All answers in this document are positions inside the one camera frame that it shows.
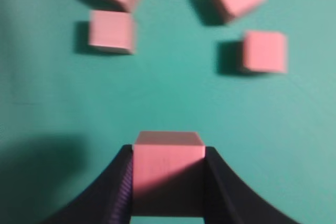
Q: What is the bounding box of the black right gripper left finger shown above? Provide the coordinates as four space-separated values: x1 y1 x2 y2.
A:
43 145 133 223

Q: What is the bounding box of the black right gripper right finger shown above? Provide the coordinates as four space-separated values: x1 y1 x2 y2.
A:
203 147 297 224

